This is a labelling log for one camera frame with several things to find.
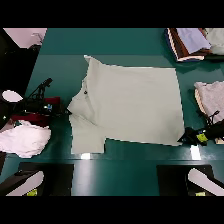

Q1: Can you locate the pale pink folded garment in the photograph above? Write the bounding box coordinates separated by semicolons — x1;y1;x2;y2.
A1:
194;80;224;125

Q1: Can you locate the off-white polo shirt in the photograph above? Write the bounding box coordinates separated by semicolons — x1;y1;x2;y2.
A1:
67;54;186;155

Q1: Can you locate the lavender folded garment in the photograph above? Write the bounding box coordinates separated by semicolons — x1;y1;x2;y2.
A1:
176;28;212;55

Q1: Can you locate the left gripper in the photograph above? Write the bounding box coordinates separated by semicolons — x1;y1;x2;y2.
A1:
42;101;72;117

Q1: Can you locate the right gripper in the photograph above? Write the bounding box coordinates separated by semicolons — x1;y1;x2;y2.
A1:
177;126;201;146

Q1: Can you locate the white folded garment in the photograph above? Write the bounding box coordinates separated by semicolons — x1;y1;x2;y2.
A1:
203;28;224;56

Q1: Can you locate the blue folded garment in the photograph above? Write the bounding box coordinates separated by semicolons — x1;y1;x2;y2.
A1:
162;28;205;64

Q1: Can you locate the red garment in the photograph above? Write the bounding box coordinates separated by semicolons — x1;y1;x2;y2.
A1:
11;96;63;128

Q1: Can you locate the tan folded garment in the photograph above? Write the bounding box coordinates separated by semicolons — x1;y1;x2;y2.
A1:
194;88;224;145

